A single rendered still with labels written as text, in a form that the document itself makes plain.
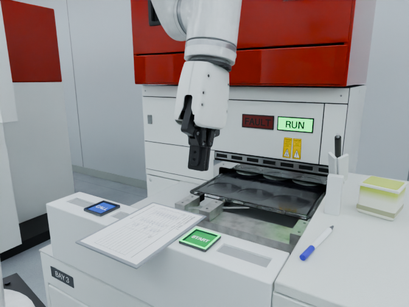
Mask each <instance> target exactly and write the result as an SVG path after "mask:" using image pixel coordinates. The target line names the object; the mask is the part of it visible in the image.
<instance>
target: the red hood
mask: <svg viewBox="0 0 409 307"><path fill-rule="evenodd" d="M130 2H131V25H132V37H133V60H134V71H135V84H143V85H178V84H179V81H180V75H181V72H182V69H183V66H184V62H186V61H185V59H184V51H185V45H186V41H176V40H174V39H172V38H171V37H169V36H168V34H167V33H166V32H165V30H164V29H163V27H162V25H161V23H160V22H159V19H158V17H157V14H156V12H155V9H154V7H153V4H152V2H151V0H130ZM375 9H376V0H242V6H241V12H240V22H239V33H238V39H237V50H236V54H237V57H236V60H235V64H234V65H233V66H232V69H231V71H230V72H229V85H251V86H349V85H358V84H363V83H366V78H367V73H368V63H369V54H370V48H371V39H372V30H373V24H374V15H375Z"/></svg>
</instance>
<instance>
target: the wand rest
mask: <svg viewBox="0 0 409 307"><path fill-rule="evenodd" d="M328 162H329V175H328V176H327V188H326V199H325V206H324V213H326V214H331V215H334V216H339V213H340V207H341V197H342V190H343V184H344V182H345V181H346V180H348V162H349V155H348V154H345V155H342V156H340V157H338V158H337V157H336V156H335V155H334V154H333V153H332V152H328Z"/></svg>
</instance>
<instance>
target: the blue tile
mask: <svg viewBox="0 0 409 307"><path fill-rule="evenodd" d="M113 207H115V206H114V205H110V204H107V203H101V204H98V205H96V206H94V207H91V208H89V210H93V211H96V212H98V213H103V212H104V211H106V210H109V209H111V208H113Z"/></svg>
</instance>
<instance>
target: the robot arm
mask: <svg viewBox="0 0 409 307"><path fill-rule="evenodd" d="M151 2H152V4H153V7H154V9H155V12H156V14H157V17H158V19H159V22H160V23H161V25H162V27H163V29H164V30H165V32H166V33H167V34H168V36H169V37H171V38H172V39H174V40H176V41H186V45H185V51H184V59H185V61H186V62H184V66H183V69H182V72H181V75H180V81H179V84H178V91H177V98H176V102H175V111H174V121H175V122H176V123H177V124H179V125H181V131H182V132H183V133H185V134H187V136H188V144H189V145H190V149H189V160H188V166H187V167H188V169H192V170H196V171H208V169H209V158H210V152H211V147H212V145H213V141H214V138H215V137H217V136H219V135H220V129H222V128H224V126H225V125H226V119H227V114H228V101H229V72H230V71H231V69H232V66H233V65H234V64H235V60H236V57H237V54H236V50H237V39H238V33H239V22H240V12H241V6H242V0H151ZM0 307H35V306H34V304H33V302H32V301H31V300H30V299H29V298H28V297H27V296H25V295H24V294H22V293H20V292H16V291H13V290H9V289H4V286H3V280H2V269H1V259H0Z"/></svg>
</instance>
